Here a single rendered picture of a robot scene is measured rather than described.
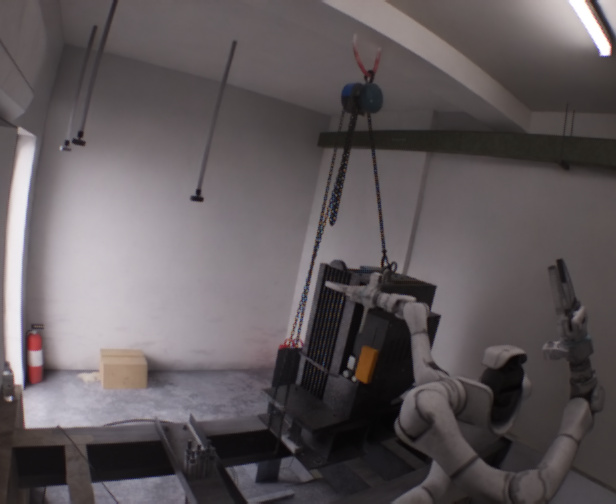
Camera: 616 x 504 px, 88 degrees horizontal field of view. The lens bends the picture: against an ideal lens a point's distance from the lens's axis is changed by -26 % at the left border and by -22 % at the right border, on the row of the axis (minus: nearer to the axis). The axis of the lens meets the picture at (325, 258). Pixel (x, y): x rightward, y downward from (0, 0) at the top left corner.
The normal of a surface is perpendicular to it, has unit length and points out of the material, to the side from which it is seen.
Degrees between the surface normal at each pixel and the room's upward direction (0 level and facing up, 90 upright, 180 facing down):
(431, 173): 90
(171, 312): 90
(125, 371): 90
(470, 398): 88
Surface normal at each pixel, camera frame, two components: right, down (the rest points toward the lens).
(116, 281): 0.57, 0.22
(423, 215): -0.80, -0.09
